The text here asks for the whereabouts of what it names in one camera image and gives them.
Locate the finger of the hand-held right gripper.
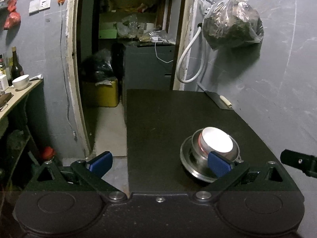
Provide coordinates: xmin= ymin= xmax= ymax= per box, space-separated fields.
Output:
xmin=280 ymin=149 xmax=317 ymax=178

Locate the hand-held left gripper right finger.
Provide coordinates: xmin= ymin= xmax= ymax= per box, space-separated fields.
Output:
xmin=193 ymin=152 xmax=296 ymax=201

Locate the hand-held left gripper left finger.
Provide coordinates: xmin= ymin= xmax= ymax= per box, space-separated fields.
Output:
xmin=26 ymin=151 xmax=128 ymax=201

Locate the steel bowl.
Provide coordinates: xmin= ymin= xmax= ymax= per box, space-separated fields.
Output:
xmin=191 ymin=130 xmax=240 ymax=163

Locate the large steel plate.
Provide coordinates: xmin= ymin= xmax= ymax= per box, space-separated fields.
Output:
xmin=180 ymin=136 xmax=241 ymax=182

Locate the red-capped bottle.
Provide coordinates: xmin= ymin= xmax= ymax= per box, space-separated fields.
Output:
xmin=41 ymin=147 xmax=55 ymax=162

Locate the kitchen knife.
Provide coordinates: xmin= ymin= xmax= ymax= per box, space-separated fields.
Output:
xmin=198 ymin=83 xmax=235 ymax=111

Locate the yellow box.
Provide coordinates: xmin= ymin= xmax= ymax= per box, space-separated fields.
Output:
xmin=83 ymin=78 xmax=119 ymax=108

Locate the black plastic bag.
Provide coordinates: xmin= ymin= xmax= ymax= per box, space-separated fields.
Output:
xmin=81 ymin=48 xmax=115 ymax=82

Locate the dark cabinet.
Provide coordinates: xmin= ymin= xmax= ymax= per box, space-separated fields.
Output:
xmin=123 ymin=43 xmax=177 ymax=103

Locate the wooden counter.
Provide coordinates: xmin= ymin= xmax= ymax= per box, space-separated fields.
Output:
xmin=0 ymin=79 xmax=44 ymax=122

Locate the white bowl on counter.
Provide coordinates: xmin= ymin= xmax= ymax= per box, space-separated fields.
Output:
xmin=12 ymin=74 xmax=31 ymax=91

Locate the white jar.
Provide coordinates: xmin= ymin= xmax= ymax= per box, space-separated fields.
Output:
xmin=0 ymin=74 xmax=9 ymax=91

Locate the dark glass bottle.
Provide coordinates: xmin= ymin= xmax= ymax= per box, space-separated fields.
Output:
xmin=11 ymin=47 xmax=24 ymax=80

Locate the green box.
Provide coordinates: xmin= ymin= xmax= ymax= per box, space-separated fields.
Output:
xmin=99 ymin=28 xmax=118 ymax=39

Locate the plastic bag of dark contents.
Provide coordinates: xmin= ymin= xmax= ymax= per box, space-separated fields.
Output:
xmin=202 ymin=0 xmax=264 ymax=51

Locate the pile of clear plastic bags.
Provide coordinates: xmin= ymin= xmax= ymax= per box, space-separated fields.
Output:
xmin=116 ymin=14 xmax=145 ymax=39

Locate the door frame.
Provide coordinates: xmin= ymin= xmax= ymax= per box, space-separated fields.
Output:
xmin=66 ymin=0 xmax=199 ymax=157

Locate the thin wall cable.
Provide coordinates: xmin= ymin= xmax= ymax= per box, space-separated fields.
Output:
xmin=59 ymin=4 xmax=76 ymax=137

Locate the white hose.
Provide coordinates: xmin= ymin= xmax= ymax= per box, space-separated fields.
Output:
xmin=176 ymin=23 xmax=209 ymax=84

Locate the white cable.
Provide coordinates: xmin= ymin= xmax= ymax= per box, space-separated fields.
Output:
xmin=155 ymin=42 xmax=174 ymax=64

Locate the white wall switch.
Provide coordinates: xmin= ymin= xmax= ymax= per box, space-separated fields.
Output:
xmin=29 ymin=0 xmax=52 ymax=14

